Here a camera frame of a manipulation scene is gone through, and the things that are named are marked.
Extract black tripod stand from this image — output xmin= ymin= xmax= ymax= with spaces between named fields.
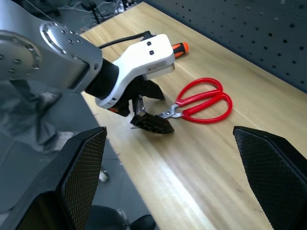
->
xmin=80 ymin=0 xmax=107 ymax=25

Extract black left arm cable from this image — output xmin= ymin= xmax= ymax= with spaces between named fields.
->
xmin=98 ymin=31 xmax=156 ymax=50

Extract red handled scissors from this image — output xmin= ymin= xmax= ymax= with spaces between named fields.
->
xmin=157 ymin=77 xmax=234 ymax=125

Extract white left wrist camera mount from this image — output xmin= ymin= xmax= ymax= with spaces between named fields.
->
xmin=95 ymin=34 xmax=176 ymax=110

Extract grey crumpled fabric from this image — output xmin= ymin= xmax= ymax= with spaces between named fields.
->
xmin=0 ymin=80 xmax=81 ymax=155

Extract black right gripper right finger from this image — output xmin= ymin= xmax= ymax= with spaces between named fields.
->
xmin=233 ymin=126 xmax=307 ymax=230

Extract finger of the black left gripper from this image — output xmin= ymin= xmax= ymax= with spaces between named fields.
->
xmin=130 ymin=112 xmax=175 ymax=136
xmin=141 ymin=80 xmax=166 ymax=101

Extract dark grey pegboard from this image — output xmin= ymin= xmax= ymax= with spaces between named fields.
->
xmin=143 ymin=0 xmax=307 ymax=94

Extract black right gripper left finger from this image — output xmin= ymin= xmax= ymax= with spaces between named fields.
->
xmin=0 ymin=126 xmax=107 ymax=230

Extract orange black screwdriver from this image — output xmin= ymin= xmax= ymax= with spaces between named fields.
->
xmin=171 ymin=42 xmax=190 ymax=58

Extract dark rounded shape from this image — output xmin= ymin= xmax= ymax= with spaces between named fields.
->
xmin=85 ymin=205 xmax=157 ymax=230

